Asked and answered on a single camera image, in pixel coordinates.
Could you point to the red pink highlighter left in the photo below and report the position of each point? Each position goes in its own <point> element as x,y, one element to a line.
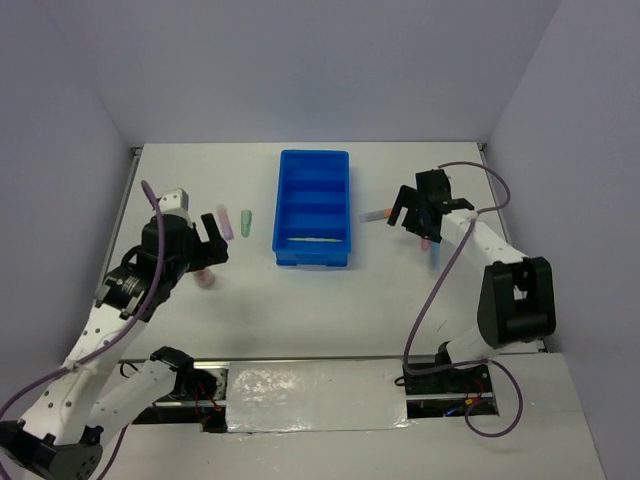
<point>204,278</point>

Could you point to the blue cap clear highlighter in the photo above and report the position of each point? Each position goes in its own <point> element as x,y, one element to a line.
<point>434,257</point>

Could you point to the green highlighter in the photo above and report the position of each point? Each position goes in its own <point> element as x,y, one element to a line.
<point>246,223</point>

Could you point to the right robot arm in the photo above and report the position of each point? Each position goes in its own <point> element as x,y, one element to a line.
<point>516,301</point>

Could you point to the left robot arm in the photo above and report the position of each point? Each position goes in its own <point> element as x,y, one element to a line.
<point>63,434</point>

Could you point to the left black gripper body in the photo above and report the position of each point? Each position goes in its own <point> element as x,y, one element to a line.
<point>190,257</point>

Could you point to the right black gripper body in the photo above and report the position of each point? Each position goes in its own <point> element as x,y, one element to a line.
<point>415,221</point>

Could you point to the blue compartment tray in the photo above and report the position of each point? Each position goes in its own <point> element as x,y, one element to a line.
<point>313,200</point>

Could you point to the orange cap grey highlighter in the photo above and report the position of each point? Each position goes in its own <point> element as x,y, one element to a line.
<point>373,216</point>

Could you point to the purple pink highlighter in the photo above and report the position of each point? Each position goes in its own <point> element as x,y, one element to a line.
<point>225,223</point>

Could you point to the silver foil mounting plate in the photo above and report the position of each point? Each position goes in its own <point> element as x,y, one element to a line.
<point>322,396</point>

